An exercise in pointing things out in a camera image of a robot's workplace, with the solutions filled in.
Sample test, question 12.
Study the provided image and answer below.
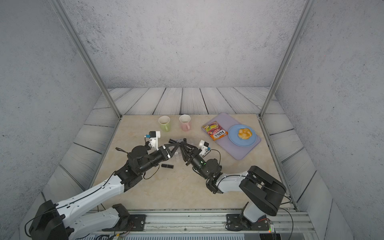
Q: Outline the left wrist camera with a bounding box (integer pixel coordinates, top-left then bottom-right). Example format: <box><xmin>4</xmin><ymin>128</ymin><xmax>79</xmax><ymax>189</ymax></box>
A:
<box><xmin>145</xmin><ymin>131</ymin><xmax>161</xmax><ymax>151</ymax></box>

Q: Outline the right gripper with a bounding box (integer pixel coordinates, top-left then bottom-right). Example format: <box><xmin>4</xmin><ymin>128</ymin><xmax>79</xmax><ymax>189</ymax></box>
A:
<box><xmin>180</xmin><ymin>142</ymin><xmax>211</xmax><ymax>182</ymax></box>

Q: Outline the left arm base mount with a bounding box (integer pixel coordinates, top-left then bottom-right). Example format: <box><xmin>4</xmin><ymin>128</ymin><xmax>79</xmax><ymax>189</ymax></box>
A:
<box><xmin>112</xmin><ymin>204</ymin><xmax>147</xmax><ymax>232</ymax></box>

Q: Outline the candy bag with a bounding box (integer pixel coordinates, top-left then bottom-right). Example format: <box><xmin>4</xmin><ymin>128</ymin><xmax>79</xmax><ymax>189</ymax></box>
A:
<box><xmin>202</xmin><ymin>121</ymin><xmax>228</xmax><ymax>141</ymax></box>

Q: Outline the blue plate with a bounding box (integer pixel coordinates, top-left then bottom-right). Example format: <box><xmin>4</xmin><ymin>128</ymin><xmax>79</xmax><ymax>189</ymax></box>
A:
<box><xmin>228</xmin><ymin>124</ymin><xmax>258</xmax><ymax>147</ymax></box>

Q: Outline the pink mug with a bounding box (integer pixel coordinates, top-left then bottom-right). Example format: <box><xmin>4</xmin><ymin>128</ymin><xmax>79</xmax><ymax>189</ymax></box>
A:
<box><xmin>179</xmin><ymin>115</ymin><xmax>191</xmax><ymax>132</ymax></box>

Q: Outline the aluminium rail front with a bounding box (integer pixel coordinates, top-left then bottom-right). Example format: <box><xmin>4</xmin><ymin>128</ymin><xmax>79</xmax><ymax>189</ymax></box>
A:
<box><xmin>53</xmin><ymin>209</ymin><xmax>319</xmax><ymax>240</ymax></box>

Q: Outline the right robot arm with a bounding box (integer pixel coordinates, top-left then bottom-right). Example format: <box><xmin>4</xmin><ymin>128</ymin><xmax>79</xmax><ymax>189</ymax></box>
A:
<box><xmin>179</xmin><ymin>139</ymin><xmax>287</xmax><ymax>223</ymax></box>

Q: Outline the aluminium frame post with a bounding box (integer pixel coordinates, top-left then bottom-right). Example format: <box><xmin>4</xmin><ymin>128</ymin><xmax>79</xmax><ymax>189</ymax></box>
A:
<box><xmin>49</xmin><ymin>0</ymin><xmax>122</xmax><ymax>120</ymax></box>
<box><xmin>259</xmin><ymin>0</ymin><xmax>316</xmax><ymax>119</ymax></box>

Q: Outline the bread roll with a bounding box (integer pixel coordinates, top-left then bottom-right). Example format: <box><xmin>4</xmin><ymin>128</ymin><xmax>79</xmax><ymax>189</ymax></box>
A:
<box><xmin>238</xmin><ymin>128</ymin><xmax>253</xmax><ymax>140</ymax></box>

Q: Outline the right aluminium frame post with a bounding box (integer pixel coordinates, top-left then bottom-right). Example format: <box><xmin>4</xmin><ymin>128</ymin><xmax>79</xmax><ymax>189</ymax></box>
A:
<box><xmin>259</xmin><ymin>0</ymin><xmax>316</xmax><ymax>119</ymax></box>

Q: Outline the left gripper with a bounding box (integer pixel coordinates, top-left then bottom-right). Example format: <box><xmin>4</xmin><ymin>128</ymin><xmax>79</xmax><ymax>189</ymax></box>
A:
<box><xmin>137</xmin><ymin>142</ymin><xmax>179</xmax><ymax>176</ymax></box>

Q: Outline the left aluminium frame post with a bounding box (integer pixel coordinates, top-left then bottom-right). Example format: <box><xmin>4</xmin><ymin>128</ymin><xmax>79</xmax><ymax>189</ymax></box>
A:
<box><xmin>49</xmin><ymin>0</ymin><xmax>122</xmax><ymax>120</ymax></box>

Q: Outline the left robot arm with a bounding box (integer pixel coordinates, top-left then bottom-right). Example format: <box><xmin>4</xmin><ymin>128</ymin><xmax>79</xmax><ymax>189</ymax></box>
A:
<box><xmin>24</xmin><ymin>142</ymin><xmax>180</xmax><ymax>240</ymax></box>

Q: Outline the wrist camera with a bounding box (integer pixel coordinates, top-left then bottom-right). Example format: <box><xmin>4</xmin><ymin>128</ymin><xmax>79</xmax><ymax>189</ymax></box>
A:
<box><xmin>198</xmin><ymin>140</ymin><xmax>211</xmax><ymax>158</ymax></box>
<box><xmin>145</xmin><ymin>131</ymin><xmax>161</xmax><ymax>151</ymax></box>

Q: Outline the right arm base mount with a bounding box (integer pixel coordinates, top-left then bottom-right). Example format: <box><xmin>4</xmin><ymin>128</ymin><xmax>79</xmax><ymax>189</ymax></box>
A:
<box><xmin>225</xmin><ymin>213</ymin><xmax>271</xmax><ymax>232</ymax></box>

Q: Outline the green mug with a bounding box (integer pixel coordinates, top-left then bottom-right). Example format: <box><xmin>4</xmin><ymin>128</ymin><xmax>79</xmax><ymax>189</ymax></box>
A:
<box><xmin>158</xmin><ymin>116</ymin><xmax>171</xmax><ymax>132</ymax></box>

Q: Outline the lavender tray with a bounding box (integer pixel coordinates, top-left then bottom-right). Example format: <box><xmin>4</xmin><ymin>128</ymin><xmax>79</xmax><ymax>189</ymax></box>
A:
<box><xmin>202</xmin><ymin>113</ymin><xmax>262</xmax><ymax>160</ymax></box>

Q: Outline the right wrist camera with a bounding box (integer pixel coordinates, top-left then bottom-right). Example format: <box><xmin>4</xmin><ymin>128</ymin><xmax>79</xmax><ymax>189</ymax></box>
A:
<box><xmin>198</xmin><ymin>140</ymin><xmax>211</xmax><ymax>158</ymax></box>

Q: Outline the clear acrylic lipstick organizer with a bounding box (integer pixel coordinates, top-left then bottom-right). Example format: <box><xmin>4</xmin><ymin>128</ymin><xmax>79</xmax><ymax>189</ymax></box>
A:
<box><xmin>174</xmin><ymin>139</ymin><xmax>185</xmax><ymax>163</ymax></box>

